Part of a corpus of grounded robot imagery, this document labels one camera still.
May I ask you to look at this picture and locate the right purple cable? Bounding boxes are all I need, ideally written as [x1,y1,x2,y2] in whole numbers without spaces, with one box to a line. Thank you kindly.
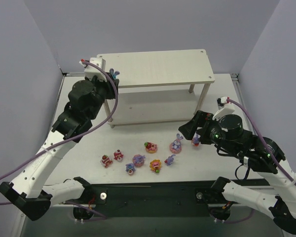
[228,98,296,196]

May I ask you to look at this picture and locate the pink bear sunflower toy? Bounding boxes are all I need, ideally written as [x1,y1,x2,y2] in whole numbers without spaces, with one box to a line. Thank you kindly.
[149,159,161,173]

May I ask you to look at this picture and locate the white wooden two-tier shelf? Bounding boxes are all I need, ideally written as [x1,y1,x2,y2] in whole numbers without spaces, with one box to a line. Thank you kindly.
[97,49,215,128]

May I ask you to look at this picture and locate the purple bunny red base toy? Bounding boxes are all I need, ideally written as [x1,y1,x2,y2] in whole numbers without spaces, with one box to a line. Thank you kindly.
[191,134,200,147]

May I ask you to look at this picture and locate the purple bunny blue bow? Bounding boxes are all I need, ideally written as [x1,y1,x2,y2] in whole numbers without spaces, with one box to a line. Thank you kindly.
[110,68,120,79]

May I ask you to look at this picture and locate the small purple bunny with strawberry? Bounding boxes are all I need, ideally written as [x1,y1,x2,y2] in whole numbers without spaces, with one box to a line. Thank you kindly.
[125,163,136,176]

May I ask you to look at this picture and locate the purple cable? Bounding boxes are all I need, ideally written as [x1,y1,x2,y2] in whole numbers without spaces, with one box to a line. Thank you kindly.
[0,61,119,205]
[228,98,296,196]

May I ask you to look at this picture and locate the pink bear cake toy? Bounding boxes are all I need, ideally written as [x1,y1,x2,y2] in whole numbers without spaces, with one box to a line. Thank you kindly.
[113,149,124,162]

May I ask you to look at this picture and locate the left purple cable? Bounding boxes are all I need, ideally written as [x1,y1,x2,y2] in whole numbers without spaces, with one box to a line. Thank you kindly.
[0,61,119,205]

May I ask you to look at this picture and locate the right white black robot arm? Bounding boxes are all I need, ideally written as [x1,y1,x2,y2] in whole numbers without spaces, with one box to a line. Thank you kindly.
[179,111,296,235]

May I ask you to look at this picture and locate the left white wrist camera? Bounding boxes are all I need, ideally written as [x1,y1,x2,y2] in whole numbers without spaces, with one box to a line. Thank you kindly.
[79,57,106,81]

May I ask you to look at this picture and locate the pink strawberry cake toy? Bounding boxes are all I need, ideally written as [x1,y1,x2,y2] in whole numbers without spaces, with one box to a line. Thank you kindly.
[100,155,113,168]

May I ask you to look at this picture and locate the pink bear strawberry donut toy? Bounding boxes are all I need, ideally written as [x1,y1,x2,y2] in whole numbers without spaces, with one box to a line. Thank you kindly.
[144,142,158,154]

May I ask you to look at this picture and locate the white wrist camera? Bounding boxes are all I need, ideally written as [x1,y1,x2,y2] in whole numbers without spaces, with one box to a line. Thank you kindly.
[212,97,235,120]
[79,57,106,81]

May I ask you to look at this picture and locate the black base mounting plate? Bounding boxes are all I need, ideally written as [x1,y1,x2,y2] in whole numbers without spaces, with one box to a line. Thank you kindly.
[61,184,240,218]

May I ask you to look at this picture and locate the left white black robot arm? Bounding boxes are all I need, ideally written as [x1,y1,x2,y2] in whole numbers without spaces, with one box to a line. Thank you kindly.
[0,75,119,221]

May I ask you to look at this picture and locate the purple bunny sitting toy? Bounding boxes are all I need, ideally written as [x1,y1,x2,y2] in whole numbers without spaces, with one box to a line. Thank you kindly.
[164,154,176,166]

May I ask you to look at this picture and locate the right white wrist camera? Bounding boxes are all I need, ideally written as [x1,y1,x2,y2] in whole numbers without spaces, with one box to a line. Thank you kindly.
[212,97,235,120]

